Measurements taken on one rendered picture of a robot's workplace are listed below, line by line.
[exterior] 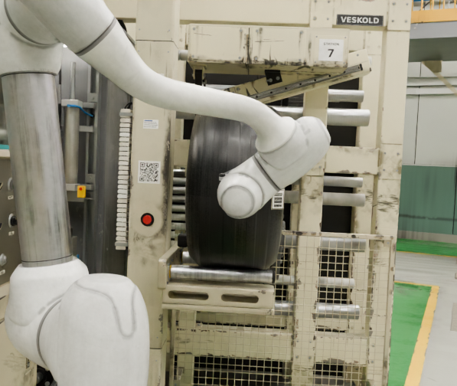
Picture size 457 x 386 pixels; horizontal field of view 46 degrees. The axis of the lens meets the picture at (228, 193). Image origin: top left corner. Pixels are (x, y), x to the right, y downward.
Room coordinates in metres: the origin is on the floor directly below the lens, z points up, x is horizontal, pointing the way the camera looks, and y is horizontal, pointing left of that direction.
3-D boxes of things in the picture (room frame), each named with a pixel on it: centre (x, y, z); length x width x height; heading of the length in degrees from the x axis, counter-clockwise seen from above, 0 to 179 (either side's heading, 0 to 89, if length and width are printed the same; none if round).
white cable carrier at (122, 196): (1.86, 0.35, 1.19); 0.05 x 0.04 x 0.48; 177
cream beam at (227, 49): (2.18, -0.13, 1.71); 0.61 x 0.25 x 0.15; 87
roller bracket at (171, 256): (1.90, 0.19, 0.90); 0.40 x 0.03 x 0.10; 177
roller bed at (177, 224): (2.28, 0.21, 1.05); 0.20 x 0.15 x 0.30; 87
